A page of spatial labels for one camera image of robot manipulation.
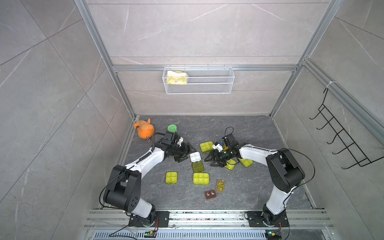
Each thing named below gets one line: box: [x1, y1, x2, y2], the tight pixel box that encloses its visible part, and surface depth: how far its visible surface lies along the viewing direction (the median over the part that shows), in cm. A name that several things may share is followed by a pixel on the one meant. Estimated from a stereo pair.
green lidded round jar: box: [167, 124, 178, 133], surface depth 109 cm
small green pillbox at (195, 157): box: [189, 151, 204, 173], surface depth 95 cm
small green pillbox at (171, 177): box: [165, 171, 178, 185], surface depth 89 cm
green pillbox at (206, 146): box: [199, 141, 214, 153], surface depth 103 cm
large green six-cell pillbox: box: [193, 172, 210, 185], surface depth 88 cm
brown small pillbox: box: [205, 190, 217, 200], surface depth 82 cm
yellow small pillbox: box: [216, 179, 226, 192], surface depth 84 cm
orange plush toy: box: [133, 118, 155, 139], surface depth 105 cm
